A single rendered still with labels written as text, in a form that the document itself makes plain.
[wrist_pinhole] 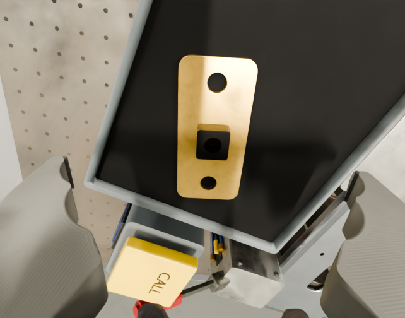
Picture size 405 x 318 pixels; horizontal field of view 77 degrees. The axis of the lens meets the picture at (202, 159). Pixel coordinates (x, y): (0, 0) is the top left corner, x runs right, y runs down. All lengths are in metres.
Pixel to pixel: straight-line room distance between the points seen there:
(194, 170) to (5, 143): 1.70
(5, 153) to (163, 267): 1.69
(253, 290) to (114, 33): 0.55
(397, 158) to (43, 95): 0.68
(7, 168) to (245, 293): 1.69
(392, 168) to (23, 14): 0.67
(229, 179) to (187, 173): 0.03
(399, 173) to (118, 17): 0.54
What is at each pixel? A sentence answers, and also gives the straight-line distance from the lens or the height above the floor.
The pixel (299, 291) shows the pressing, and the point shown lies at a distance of 0.57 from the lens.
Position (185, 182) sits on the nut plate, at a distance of 0.16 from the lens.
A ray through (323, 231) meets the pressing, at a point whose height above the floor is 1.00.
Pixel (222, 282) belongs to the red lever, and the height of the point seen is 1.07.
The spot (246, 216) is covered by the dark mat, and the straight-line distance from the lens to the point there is 0.18.
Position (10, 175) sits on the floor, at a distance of 1.94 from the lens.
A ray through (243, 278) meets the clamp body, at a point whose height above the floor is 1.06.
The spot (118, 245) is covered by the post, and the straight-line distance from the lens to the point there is 0.24.
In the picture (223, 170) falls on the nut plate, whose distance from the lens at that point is 0.15.
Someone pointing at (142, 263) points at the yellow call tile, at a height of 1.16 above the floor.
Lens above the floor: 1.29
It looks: 60 degrees down
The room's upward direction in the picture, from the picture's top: 180 degrees counter-clockwise
